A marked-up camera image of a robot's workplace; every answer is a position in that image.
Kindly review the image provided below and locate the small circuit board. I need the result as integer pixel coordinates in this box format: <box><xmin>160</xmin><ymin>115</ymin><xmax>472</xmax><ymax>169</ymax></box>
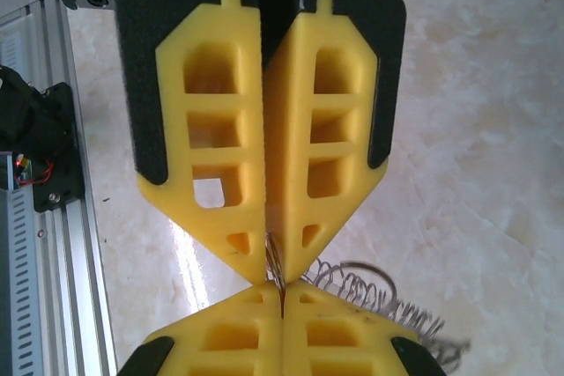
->
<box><xmin>11</xmin><ymin>153</ymin><xmax>34</xmax><ymax>188</ymax></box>

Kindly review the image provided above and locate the metal plate with key rings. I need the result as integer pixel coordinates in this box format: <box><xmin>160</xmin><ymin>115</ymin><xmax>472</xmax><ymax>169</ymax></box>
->
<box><xmin>263</xmin><ymin>233</ymin><xmax>472</xmax><ymax>372</ymax></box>

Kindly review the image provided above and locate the aluminium mounting rail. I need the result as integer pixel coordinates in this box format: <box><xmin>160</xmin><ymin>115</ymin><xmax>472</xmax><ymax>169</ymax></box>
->
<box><xmin>24</xmin><ymin>0</ymin><xmax>119</xmax><ymax>376</ymax></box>

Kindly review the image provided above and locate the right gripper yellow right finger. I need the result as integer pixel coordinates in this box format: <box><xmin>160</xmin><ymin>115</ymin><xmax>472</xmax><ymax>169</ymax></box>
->
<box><xmin>282</xmin><ymin>282</ymin><xmax>449</xmax><ymax>376</ymax></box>

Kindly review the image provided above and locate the thin red wire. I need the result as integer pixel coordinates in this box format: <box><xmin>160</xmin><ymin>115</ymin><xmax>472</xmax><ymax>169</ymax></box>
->
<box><xmin>15</xmin><ymin>159</ymin><xmax>56</xmax><ymax>188</ymax></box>

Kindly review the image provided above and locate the slotted grey cable duct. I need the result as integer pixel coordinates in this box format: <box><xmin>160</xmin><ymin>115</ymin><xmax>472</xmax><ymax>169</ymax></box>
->
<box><xmin>0</xmin><ymin>18</ymin><xmax>46</xmax><ymax>376</ymax></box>

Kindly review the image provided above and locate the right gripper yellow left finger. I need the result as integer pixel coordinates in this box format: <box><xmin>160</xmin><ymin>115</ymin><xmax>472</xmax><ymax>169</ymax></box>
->
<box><xmin>116</xmin><ymin>285</ymin><xmax>283</xmax><ymax>376</ymax></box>

